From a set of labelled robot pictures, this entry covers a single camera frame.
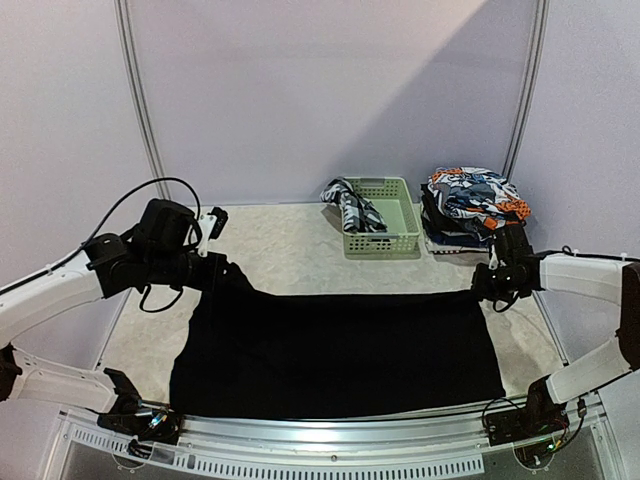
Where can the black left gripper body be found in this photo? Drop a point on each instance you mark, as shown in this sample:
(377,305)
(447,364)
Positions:
(167,269)

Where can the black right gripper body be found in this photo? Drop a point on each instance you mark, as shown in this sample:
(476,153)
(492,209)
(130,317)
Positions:
(482,279)

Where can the black t-shirt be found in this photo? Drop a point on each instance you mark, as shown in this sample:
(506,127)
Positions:
(251,354)

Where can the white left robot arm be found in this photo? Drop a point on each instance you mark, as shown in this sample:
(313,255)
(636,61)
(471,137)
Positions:
(53,292)

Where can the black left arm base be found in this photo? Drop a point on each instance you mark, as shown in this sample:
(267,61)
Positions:
(131,415)

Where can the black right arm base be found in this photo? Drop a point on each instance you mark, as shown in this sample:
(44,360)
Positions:
(505,422)

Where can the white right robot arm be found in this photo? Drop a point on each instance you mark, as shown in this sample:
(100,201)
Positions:
(595,303)

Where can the dark folded clothes stack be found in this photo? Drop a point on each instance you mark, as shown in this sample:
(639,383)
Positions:
(443,235)

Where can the pale green plastic laundry basket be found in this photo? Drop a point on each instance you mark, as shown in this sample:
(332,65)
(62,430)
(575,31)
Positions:
(391,198)

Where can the orange blue patterned folded garment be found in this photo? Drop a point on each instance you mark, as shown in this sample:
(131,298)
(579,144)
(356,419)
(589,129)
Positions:
(479,200)

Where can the black white patterned garment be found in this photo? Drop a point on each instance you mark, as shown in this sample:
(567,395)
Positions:
(358,213)

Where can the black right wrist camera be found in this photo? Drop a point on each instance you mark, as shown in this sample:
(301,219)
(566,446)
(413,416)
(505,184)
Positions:
(509,245)

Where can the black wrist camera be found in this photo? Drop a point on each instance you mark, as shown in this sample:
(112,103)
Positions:
(509,245)
(167,228)

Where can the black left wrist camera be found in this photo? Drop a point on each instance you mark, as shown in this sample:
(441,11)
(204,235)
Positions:
(167,228)

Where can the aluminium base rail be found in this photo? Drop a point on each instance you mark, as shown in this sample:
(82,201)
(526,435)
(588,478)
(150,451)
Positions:
(445,443)

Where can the left corner wall post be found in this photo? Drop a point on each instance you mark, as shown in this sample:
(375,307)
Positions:
(133,72)

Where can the corner wall post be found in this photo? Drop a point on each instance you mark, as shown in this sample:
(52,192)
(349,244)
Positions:
(133,72)
(531,70)

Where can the right corner wall post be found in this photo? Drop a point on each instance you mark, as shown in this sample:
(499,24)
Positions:
(531,70)

